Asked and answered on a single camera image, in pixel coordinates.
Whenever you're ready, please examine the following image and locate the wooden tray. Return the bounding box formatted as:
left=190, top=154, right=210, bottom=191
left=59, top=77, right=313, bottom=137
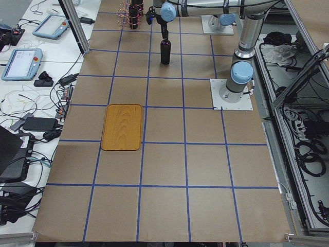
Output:
left=101, top=104, right=142, bottom=151

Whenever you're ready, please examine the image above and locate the aluminium frame post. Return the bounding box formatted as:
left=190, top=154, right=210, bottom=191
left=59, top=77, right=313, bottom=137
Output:
left=58, top=0, right=90, bottom=55

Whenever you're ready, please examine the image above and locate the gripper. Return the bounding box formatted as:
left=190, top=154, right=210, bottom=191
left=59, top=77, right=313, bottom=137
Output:
left=146, top=7, right=168, bottom=39

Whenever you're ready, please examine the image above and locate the teach pendant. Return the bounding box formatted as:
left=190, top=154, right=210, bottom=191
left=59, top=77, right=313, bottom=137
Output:
left=32, top=14, right=69, bottom=40
left=1, top=48, right=43, bottom=81

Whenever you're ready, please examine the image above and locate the black laptop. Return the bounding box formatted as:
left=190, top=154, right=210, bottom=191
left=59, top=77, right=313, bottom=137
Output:
left=1, top=127, right=34, bottom=183

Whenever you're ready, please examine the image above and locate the black power adapter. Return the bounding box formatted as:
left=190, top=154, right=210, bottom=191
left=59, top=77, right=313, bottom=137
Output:
left=23, top=117, right=58, bottom=132

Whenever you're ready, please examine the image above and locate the teach pendant near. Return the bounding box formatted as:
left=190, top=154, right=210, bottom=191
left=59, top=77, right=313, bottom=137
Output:
left=1, top=48, right=43, bottom=81

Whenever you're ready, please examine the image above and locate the copper wire bottle basket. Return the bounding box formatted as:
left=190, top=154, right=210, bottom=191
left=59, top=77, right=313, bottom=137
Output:
left=116, top=0, right=131, bottom=27

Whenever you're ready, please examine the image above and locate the white crumpled cloth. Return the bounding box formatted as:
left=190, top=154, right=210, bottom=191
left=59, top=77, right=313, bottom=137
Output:
left=264, top=44, right=297, bottom=66

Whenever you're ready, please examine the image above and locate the teach pendant far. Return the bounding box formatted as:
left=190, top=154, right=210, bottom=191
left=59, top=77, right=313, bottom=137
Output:
left=32, top=14, right=69, bottom=40

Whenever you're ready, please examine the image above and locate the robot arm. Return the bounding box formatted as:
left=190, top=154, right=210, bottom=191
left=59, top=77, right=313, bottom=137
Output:
left=146, top=1, right=277, bottom=95
left=208, top=13, right=236, bottom=30

